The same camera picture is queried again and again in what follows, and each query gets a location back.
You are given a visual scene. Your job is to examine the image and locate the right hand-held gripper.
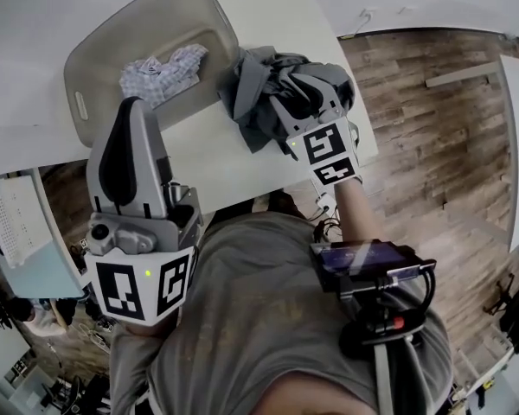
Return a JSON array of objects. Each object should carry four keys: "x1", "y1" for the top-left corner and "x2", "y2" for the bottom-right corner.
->
[{"x1": 270, "y1": 75, "x2": 358, "y2": 187}]

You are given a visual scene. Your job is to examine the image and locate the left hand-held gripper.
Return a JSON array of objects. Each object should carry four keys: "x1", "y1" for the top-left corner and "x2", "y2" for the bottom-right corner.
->
[{"x1": 83, "y1": 96, "x2": 204, "y2": 326}]

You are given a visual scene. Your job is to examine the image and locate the dark grey garment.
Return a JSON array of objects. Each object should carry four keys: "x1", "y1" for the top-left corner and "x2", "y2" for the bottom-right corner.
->
[{"x1": 218, "y1": 45, "x2": 356, "y2": 155}]

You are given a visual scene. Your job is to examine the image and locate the blue checked shirt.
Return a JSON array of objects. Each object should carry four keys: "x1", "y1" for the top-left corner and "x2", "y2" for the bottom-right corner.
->
[{"x1": 119, "y1": 43, "x2": 211, "y2": 110}]

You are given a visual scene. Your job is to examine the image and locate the grey plastic basket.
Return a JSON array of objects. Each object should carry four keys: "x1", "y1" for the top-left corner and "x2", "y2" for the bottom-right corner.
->
[{"x1": 63, "y1": 0, "x2": 243, "y2": 149}]

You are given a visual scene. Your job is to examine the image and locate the person's right forearm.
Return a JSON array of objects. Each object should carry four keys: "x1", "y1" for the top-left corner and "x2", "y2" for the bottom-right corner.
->
[{"x1": 332, "y1": 175, "x2": 386, "y2": 248}]

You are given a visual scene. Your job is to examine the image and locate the person's left forearm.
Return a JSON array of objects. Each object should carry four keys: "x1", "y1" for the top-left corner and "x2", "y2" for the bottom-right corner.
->
[{"x1": 123, "y1": 313, "x2": 178, "y2": 341}]

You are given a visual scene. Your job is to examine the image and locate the white perforated basket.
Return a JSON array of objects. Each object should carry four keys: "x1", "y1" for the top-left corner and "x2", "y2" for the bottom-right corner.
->
[{"x1": 0, "y1": 175, "x2": 55, "y2": 270}]

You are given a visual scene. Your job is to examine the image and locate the light blue table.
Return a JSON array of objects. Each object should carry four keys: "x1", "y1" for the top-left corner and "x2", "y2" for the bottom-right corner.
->
[{"x1": 8, "y1": 166, "x2": 92, "y2": 300}]

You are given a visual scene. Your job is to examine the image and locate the black chest-mounted phone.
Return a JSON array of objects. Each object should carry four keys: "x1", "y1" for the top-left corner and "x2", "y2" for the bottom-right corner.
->
[{"x1": 309, "y1": 239, "x2": 437, "y2": 293}]

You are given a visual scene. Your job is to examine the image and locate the person's grey t-shirt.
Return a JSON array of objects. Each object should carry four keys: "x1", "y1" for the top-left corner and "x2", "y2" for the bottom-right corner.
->
[{"x1": 110, "y1": 212, "x2": 455, "y2": 415}]

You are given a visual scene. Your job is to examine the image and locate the person's head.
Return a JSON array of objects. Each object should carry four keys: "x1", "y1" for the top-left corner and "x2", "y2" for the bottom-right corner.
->
[{"x1": 250, "y1": 367, "x2": 373, "y2": 415}]

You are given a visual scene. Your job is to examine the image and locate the black chest mount rig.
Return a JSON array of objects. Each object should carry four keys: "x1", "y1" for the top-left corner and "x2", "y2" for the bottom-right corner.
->
[{"x1": 336, "y1": 270, "x2": 438, "y2": 358}]

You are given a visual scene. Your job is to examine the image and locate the grey harness strap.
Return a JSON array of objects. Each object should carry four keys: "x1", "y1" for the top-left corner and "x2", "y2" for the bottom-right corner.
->
[{"x1": 374, "y1": 343, "x2": 394, "y2": 415}]

